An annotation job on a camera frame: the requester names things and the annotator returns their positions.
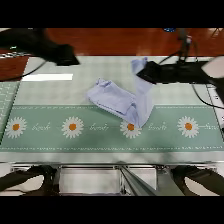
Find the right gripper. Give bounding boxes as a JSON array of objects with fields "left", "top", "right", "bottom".
[{"left": 136, "top": 60, "right": 165, "bottom": 85}]

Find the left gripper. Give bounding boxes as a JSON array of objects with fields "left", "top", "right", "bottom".
[{"left": 52, "top": 44, "right": 81, "bottom": 67}]

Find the light blue shirt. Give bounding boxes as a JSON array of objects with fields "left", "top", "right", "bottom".
[{"left": 86, "top": 56, "right": 156, "bottom": 129}]

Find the black cable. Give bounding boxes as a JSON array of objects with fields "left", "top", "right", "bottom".
[
  {"left": 0, "top": 59, "right": 48, "bottom": 83},
  {"left": 191, "top": 83, "right": 224, "bottom": 111}
]

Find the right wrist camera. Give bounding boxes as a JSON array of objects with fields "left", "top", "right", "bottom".
[{"left": 176, "top": 28, "right": 195, "bottom": 65}]

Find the silver frame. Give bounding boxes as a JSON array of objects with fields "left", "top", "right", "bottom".
[{"left": 0, "top": 161, "right": 224, "bottom": 197}]

